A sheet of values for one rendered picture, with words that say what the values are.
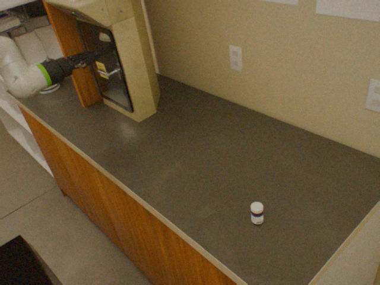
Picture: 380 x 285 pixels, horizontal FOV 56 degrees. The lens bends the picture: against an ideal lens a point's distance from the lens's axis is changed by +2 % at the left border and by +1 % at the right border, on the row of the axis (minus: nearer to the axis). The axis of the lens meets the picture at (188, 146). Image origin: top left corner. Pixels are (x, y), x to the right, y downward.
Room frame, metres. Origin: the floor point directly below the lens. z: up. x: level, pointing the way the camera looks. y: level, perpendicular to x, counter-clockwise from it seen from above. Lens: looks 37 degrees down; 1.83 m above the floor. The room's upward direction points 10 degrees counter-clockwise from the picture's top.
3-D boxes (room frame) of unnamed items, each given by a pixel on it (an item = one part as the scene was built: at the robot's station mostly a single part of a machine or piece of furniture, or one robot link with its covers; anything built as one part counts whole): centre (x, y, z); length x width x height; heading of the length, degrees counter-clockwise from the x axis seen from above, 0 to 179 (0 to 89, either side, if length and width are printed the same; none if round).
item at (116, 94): (1.57, 0.32, 1.19); 0.30 x 0.01 x 0.40; 36
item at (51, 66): (1.32, 0.47, 1.31); 0.09 x 0.06 x 0.12; 37
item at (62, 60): (1.36, 0.41, 1.31); 0.09 x 0.08 x 0.07; 127
